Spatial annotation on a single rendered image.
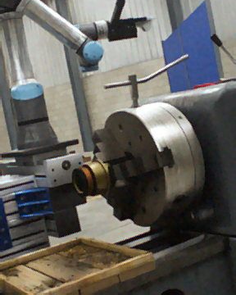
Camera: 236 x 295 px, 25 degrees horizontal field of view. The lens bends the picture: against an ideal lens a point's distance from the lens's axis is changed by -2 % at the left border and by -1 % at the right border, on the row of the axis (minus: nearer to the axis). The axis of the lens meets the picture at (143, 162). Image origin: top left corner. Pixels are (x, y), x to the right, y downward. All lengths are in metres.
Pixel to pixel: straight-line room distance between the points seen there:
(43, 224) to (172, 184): 0.74
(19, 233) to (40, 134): 0.35
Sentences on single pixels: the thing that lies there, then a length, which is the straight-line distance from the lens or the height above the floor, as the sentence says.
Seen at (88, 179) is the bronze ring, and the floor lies 1.09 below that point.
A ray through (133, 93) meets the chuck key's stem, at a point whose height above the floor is 1.27.
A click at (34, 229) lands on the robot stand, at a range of 1.89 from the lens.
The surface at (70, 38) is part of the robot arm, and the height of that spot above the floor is 1.52.
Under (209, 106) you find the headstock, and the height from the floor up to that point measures 1.20.
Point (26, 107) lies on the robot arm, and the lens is 1.91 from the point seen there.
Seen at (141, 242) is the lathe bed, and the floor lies 0.86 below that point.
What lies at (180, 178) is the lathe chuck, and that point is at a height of 1.05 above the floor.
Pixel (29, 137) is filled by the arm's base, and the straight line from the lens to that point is 1.91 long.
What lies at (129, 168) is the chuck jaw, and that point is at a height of 1.10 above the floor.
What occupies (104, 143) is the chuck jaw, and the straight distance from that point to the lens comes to 1.40.
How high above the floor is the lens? 1.24
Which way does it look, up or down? 6 degrees down
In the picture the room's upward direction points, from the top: 11 degrees counter-clockwise
